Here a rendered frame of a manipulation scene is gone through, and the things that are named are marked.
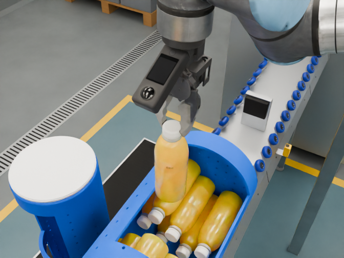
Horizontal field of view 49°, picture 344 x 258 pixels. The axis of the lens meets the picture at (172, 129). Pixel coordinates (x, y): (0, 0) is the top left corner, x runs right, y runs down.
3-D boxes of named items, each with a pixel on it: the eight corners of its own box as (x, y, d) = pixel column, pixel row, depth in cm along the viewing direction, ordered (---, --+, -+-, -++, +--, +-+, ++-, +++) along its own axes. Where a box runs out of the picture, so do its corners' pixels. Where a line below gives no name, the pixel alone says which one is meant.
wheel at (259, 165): (261, 156, 133) (256, 156, 135) (257, 164, 130) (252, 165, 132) (267, 166, 135) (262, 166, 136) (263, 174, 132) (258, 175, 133)
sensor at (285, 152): (289, 153, 146) (292, 144, 143) (287, 157, 145) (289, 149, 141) (270, 146, 149) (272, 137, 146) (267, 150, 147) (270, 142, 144)
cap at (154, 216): (163, 211, 99) (159, 216, 98) (165, 220, 102) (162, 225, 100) (150, 206, 101) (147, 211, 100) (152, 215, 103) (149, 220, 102)
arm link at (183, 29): (198, 23, 55) (142, 6, 58) (195, 53, 58) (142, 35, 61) (224, 1, 61) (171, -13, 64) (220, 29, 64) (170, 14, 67)
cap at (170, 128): (163, 126, 77) (163, 120, 76) (182, 128, 77) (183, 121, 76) (160, 140, 74) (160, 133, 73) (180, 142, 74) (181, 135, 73)
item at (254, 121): (265, 128, 152) (273, 98, 141) (262, 134, 149) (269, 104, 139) (242, 120, 156) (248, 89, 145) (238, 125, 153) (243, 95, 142)
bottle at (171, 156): (157, 176, 91) (156, 120, 78) (186, 179, 91) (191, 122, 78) (153, 201, 86) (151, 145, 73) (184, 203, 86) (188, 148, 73)
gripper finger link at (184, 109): (207, 126, 77) (205, 86, 71) (193, 143, 73) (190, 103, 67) (194, 122, 78) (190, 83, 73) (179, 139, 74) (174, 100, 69)
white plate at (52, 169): (40, 128, 136) (41, 130, 137) (-12, 186, 117) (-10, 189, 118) (110, 146, 130) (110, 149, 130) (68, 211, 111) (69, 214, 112)
